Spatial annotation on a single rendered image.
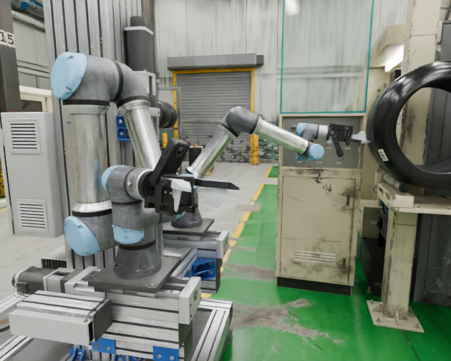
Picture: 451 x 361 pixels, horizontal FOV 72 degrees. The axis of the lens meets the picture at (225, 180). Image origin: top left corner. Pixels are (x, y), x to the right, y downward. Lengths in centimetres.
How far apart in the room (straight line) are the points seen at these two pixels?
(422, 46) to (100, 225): 180
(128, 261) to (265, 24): 1045
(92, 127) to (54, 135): 45
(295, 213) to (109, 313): 150
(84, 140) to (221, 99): 1007
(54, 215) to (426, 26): 198
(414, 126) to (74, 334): 184
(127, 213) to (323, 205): 166
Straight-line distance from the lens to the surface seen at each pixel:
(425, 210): 171
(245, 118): 145
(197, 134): 1106
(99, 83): 89
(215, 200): 68
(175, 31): 1176
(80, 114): 90
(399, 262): 217
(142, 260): 103
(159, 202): 67
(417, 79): 165
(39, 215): 137
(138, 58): 125
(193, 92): 1116
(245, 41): 1107
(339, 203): 225
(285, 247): 235
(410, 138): 202
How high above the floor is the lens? 117
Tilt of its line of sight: 10 degrees down
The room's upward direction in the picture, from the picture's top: straight up
